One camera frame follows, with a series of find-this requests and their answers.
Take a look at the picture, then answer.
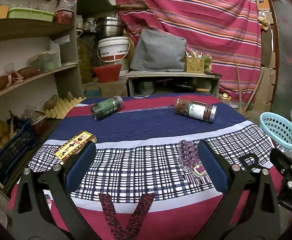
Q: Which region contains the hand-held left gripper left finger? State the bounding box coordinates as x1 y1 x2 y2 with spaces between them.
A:
12 142 104 240

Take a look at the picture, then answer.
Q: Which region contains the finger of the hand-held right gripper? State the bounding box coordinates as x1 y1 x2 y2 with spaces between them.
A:
270 147 292 180

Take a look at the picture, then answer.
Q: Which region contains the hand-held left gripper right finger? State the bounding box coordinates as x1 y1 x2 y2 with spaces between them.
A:
197 140 282 240

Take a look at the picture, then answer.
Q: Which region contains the light blue plastic basket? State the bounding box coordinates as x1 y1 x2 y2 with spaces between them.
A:
259 112 292 155

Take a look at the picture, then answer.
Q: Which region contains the yellow printed carton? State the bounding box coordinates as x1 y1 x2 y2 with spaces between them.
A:
54 131 97 165

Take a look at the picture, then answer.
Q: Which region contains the purple blister candy pack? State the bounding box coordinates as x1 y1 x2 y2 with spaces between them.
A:
178 139 213 185

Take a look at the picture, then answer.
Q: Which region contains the black letter marker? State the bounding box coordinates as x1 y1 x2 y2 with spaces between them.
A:
240 153 265 173

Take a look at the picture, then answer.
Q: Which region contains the leopard print letter marker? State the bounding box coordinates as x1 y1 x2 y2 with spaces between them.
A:
98 192 156 240

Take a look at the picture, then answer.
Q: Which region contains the white label nut jar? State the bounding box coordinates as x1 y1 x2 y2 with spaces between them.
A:
173 98 218 123

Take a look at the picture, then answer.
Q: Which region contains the yellow egg carton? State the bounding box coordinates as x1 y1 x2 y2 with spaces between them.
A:
44 97 86 119

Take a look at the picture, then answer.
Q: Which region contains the green label plastic jar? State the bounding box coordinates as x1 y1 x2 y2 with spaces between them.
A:
90 95 124 120

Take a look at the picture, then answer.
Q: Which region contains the striped plaid tablecloth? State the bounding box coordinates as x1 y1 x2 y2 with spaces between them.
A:
8 93 287 240

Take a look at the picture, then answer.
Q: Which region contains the dark blue plastic crate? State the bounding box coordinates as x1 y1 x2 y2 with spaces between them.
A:
0 119 40 185

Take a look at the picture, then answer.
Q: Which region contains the small oil bottle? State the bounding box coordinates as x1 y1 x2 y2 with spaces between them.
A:
218 93 239 109

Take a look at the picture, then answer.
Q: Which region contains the large potato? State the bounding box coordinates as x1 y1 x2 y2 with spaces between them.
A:
44 94 59 109

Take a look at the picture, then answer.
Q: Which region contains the brown cardboard box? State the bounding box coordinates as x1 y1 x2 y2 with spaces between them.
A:
83 81 128 97

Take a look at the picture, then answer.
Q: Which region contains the black pan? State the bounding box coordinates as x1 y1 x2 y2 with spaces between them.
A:
175 81 211 93

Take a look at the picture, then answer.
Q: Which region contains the wooden stick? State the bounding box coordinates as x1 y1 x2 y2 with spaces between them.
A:
233 54 244 108

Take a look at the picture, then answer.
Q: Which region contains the red plastic basket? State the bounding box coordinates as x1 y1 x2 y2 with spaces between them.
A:
93 63 122 83

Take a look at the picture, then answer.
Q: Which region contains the steel pot in cabinet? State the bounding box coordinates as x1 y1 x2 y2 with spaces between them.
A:
136 81 153 95

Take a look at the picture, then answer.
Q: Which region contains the low wooden cabinet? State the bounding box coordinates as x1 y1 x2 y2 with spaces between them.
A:
126 70 221 98

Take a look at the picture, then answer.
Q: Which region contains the green leafy bundle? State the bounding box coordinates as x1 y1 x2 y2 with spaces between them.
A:
203 55 213 72

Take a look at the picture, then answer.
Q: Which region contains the yellow utensil holder box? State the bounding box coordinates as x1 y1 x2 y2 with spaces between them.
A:
184 56 205 74

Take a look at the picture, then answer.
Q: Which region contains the metal door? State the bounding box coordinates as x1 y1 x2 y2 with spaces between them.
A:
267 0 292 113

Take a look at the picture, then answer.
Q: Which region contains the sweet potato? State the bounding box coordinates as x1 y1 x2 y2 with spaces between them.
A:
17 67 42 79

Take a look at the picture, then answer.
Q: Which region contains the clear plastic container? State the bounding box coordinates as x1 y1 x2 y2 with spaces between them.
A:
28 50 62 72

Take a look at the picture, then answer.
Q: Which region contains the large yellow oil jug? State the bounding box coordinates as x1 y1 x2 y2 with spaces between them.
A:
76 29 93 84

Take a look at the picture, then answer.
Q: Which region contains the white plastic bucket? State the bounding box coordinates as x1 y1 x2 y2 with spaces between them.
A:
97 37 131 63

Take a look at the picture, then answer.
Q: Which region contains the grey cushion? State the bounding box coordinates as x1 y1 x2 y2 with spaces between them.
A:
130 29 187 72

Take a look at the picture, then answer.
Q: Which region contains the large steel pot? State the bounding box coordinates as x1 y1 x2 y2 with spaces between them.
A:
95 17 124 40

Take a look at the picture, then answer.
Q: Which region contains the wooden shelf unit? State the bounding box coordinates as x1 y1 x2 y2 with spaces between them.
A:
0 0 85 188

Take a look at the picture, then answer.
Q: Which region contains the small red basket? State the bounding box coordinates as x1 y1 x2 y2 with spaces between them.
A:
54 9 75 24

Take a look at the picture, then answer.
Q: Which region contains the red striped curtain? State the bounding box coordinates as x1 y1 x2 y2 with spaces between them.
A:
113 0 263 103

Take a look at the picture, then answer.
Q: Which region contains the green plastic tray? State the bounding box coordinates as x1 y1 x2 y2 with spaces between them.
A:
7 7 56 22

